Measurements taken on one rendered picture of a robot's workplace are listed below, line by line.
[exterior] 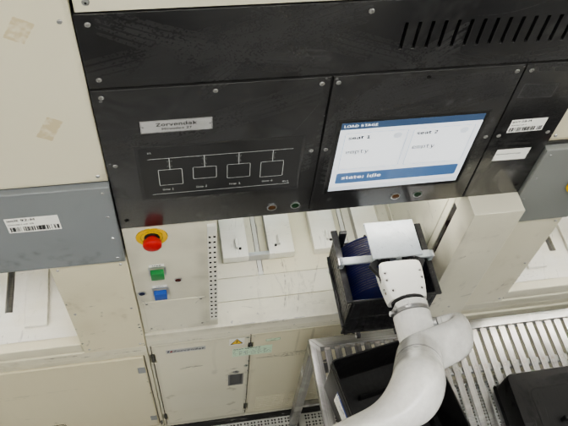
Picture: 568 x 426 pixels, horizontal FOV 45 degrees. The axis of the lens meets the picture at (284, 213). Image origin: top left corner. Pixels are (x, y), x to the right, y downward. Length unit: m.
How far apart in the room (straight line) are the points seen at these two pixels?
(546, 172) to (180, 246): 0.82
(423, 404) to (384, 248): 0.56
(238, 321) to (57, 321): 0.50
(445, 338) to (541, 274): 0.85
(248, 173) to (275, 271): 0.71
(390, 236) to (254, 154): 0.48
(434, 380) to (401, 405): 0.07
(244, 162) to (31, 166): 0.38
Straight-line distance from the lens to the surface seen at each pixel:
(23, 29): 1.07
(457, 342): 1.42
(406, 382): 1.14
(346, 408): 1.82
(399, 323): 1.53
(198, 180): 1.33
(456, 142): 1.40
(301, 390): 2.35
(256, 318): 1.93
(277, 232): 2.04
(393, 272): 1.58
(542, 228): 1.83
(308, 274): 2.01
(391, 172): 1.42
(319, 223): 2.07
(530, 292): 2.19
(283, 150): 1.29
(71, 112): 1.18
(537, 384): 2.04
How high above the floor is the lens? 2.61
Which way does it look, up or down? 55 degrees down
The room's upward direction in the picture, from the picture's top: 7 degrees clockwise
